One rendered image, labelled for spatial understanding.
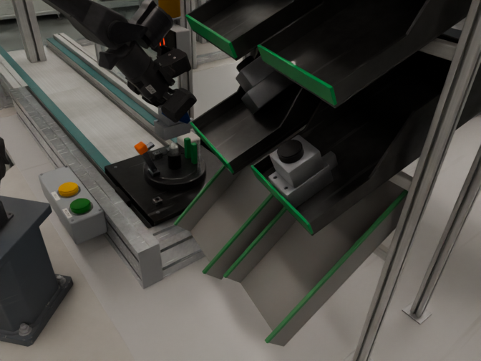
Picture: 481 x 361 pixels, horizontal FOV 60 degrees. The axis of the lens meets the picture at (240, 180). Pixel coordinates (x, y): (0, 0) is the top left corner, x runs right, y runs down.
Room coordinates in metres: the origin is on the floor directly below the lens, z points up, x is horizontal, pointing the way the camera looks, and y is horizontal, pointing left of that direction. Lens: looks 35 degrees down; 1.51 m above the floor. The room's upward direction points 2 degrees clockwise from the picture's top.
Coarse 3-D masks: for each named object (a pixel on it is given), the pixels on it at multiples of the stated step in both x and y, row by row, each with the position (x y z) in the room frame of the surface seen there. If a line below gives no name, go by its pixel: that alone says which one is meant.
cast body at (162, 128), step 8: (160, 112) 0.78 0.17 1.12; (160, 120) 0.78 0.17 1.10; (168, 120) 0.75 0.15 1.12; (192, 120) 0.81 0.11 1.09; (160, 128) 0.75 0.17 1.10; (168, 128) 0.75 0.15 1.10; (176, 128) 0.76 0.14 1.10; (184, 128) 0.78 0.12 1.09; (160, 136) 0.76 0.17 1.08; (168, 136) 0.75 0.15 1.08; (176, 136) 0.76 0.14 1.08
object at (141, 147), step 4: (136, 144) 0.74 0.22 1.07; (140, 144) 0.73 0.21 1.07; (144, 144) 0.73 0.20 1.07; (148, 144) 0.75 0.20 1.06; (152, 144) 0.74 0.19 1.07; (136, 148) 0.72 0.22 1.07; (140, 148) 0.72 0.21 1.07; (144, 148) 0.73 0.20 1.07; (148, 148) 0.74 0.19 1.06; (140, 152) 0.72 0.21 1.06; (144, 152) 0.73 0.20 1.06; (144, 156) 0.73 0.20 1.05; (148, 156) 0.73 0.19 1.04; (148, 160) 0.73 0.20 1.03; (148, 164) 0.73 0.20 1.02; (152, 164) 0.74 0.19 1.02; (152, 168) 0.74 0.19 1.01; (156, 168) 0.74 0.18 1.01
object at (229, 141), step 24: (240, 96) 0.62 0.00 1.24; (288, 96) 0.60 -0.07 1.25; (312, 96) 0.53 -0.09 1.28; (216, 120) 0.59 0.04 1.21; (240, 120) 0.57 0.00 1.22; (264, 120) 0.56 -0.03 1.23; (288, 120) 0.51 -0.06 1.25; (216, 144) 0.54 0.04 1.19; (240, 144) 0.52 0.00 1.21; (264, 144) 0.49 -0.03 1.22; (240, 168) 0.48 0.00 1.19
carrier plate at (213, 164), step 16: (128, 160) 0.83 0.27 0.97; (144, 160) 0.83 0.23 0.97; (208, 160) 0.84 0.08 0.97; (112, 176) 0.76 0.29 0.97; (128, 176) 0.76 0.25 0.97; (208, 176) 0.77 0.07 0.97; (128, 192) 0.70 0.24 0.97; (144, 192) 0.71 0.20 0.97; (160, 192) 0.71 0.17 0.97; (176, 192) 0.71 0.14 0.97; (192, 192) 0.71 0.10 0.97; (144, 208) 0.65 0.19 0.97; (160, 208) 0.65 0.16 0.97; (176, 208) 0.65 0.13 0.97
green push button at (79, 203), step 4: (76, 200) 0.67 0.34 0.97; (80, 200) 0.67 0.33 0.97; (84, 200) 0.67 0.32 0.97; (88, 200) 0.67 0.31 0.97; (72, 204) 0.65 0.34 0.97; (76, 204) 0.65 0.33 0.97; (80, 204) 0.65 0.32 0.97; (84, 204) 0.65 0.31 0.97; (88, 204) 0.65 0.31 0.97; (72, 208) 0.64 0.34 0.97; (76, 208) 0.64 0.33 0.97; (80, 208) 0.64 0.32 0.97; (84, 208) 0.64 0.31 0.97; (88, 208) 0.65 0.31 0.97; (76, 212) 0.64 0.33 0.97; (80, 212) 0.64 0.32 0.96
